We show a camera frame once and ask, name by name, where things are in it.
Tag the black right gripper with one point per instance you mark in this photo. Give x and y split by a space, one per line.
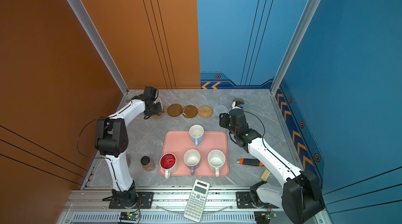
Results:
222 121

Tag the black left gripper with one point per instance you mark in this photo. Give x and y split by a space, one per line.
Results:
158 110

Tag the light blue rope coaster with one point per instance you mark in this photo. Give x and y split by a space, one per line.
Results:
220 109

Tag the cork paw print coaster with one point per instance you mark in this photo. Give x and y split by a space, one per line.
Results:
164 112

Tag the woven rattan coaster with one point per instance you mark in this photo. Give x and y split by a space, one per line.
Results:
205 111

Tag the matte brown wooden coaster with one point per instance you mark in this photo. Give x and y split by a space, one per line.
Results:
174 110

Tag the light blue mug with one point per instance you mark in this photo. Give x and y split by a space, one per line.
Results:
197 134

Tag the glossy brown wooden coaster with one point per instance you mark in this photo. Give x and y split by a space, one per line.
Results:
190 111

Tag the grey mug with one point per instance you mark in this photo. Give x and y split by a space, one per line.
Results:
238 102

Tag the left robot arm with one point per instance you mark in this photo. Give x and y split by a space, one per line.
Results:
111 140

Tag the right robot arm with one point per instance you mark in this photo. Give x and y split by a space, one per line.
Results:
300 195

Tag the cream mug front right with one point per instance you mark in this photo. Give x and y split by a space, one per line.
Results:
216 161

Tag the pink tray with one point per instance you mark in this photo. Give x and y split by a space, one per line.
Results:
179 142

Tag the orange black utility knife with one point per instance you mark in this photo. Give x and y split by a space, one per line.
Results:
250 162

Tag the spice jar black lid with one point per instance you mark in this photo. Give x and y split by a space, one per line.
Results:
147 163

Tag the red inside mug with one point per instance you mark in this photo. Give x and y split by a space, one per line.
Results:
169 164

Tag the red round tin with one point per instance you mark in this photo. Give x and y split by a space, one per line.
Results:
128 161

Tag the small wooden block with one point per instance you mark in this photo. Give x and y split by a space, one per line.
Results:
265 175

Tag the white calculator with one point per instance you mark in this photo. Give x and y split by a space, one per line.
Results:
197 200

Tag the right circuit board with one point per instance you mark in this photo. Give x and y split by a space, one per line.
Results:
264 217

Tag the circuit board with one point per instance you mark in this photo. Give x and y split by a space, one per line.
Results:
264 217
129 217

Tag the left circuit board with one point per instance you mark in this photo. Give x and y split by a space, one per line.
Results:
129 217

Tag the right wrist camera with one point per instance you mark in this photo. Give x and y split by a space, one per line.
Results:
237 107

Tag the white mug purple handle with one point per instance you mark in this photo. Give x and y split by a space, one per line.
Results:
192 159

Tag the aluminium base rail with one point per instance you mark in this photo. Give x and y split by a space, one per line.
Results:
171 205

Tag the aluminium frame post left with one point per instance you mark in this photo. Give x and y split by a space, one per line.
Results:
84 18

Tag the aluminium frame post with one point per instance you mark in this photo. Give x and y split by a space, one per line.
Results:
300 30
84 18

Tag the aluminium frame post right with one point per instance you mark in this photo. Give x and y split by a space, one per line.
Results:
300 30

